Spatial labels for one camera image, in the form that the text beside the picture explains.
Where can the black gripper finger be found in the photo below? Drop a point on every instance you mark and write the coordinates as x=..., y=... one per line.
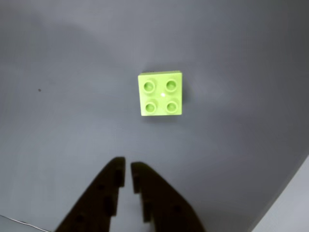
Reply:
x=164, y=203
x=101, y=193

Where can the grey mat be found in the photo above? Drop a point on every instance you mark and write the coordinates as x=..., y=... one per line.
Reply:
x=72, y=96

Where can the green lego block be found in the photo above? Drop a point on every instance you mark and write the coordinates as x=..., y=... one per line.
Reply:
x=160, y=94

